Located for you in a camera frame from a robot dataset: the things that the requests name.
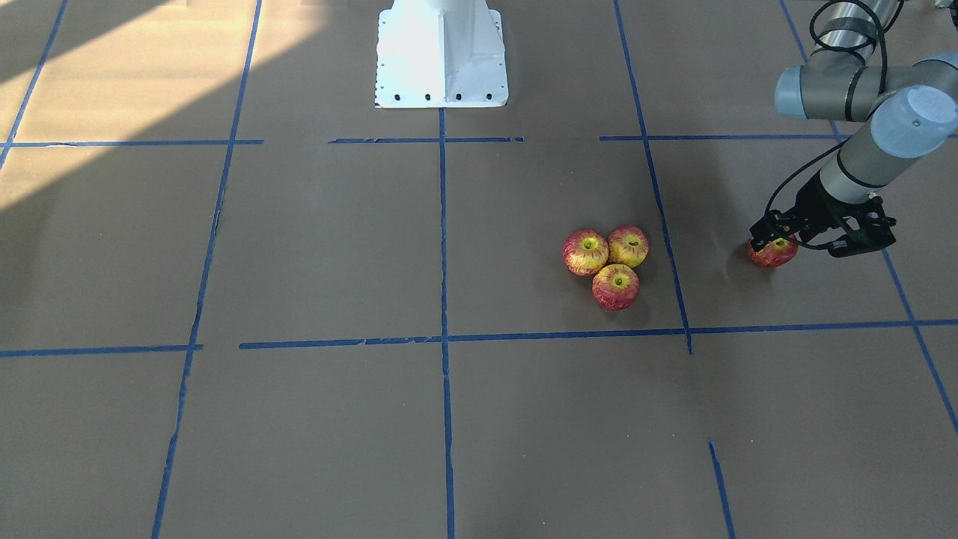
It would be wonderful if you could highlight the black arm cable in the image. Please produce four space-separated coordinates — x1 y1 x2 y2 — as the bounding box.
763 0 891 252

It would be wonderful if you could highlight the lone red yellow apple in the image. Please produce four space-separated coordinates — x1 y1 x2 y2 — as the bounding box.
746 238 799 269

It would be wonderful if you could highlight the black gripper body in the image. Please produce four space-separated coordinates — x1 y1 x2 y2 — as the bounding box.
767 173 897 258

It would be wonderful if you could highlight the back red yellow apple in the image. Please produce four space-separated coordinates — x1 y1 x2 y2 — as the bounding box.
591 264 640 311

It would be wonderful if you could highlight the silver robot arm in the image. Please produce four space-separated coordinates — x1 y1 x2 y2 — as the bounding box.
748 1 957 258

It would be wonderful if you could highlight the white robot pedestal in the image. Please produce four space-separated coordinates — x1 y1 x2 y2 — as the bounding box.
374 1 510 109

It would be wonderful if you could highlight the front red yellow apple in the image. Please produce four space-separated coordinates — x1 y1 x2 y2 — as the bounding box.
562 228 609 276

